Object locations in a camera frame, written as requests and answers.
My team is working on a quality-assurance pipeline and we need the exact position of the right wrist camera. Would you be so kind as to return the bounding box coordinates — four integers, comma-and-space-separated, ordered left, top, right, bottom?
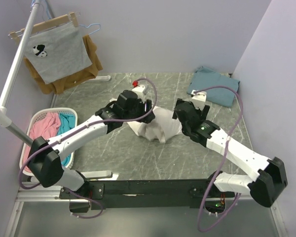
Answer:
191, 90, 207, 110

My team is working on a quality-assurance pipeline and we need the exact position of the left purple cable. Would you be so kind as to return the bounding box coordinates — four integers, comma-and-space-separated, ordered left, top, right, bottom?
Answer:
17, 78, 158, 219

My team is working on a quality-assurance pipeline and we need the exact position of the white clothes rack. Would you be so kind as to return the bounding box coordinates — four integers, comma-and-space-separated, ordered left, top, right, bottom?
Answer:
0, 0, 43, 146

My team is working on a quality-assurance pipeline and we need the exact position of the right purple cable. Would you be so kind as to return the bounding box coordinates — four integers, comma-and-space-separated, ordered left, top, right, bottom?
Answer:
193, 85, 244, 232

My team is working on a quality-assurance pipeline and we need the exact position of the white laundry basket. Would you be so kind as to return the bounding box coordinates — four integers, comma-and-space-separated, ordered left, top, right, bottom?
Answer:
19, 106, 79, 176

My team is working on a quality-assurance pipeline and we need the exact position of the folded blue t-shirt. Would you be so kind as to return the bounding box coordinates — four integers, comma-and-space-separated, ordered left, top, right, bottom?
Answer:
186, 65, 240, 108

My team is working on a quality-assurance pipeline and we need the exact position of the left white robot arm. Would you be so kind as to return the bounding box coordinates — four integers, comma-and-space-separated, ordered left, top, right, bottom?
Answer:
27, 85, 155, 198

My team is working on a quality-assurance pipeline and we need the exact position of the wooden clip hanger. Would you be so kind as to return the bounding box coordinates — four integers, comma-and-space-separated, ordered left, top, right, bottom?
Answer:
8, 12, 80, 43

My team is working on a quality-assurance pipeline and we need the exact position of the brown garment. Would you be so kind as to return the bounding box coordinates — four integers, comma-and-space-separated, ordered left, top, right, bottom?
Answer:
24, 35, 103, 94

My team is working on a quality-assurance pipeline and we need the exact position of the pink garment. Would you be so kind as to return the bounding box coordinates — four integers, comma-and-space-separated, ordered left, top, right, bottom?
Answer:
22, 112, 62, 172

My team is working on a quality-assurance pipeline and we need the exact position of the black base beam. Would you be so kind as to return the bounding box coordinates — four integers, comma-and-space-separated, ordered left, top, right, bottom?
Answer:
59, 179, 237, 213

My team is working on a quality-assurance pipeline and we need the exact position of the aluminium rail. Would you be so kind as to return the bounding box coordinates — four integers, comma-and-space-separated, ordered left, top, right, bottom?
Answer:
17, 186, 89, 204

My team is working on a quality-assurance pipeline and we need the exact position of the teal garment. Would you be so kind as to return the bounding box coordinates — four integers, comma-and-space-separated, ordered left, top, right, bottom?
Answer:
56, 113, 76, 166

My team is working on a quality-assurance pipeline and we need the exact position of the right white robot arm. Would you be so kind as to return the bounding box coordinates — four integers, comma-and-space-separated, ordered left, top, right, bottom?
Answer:
173, 99, 288, 207

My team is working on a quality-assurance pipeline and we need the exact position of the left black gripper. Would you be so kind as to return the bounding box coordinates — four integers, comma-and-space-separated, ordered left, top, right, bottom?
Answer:
123, 97, 155, 123

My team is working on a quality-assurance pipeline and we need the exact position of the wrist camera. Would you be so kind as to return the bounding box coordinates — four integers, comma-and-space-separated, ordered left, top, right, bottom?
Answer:
131, 81, 148, 101
191, 90, 207, 110

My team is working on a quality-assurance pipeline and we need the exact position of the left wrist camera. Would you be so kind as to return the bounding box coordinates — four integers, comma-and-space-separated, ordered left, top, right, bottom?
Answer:
131, 81, 148, 101

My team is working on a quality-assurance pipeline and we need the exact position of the white coca-cola t-shirt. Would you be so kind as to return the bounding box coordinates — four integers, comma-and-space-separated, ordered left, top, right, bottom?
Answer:
127, 106, 182, 143

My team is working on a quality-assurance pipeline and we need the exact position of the blue wire hanger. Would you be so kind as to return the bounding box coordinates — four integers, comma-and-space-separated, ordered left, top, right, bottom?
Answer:
32, 0, 102, 37

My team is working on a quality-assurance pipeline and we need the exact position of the grey panda t-shirt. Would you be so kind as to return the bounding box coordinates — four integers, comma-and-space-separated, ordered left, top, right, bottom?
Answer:
24, 22, 92, 84

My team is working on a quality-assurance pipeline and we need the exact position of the purple cable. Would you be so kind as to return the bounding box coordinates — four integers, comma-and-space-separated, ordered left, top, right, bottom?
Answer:
193, 85, 244, 232
17, 78, 158, 219

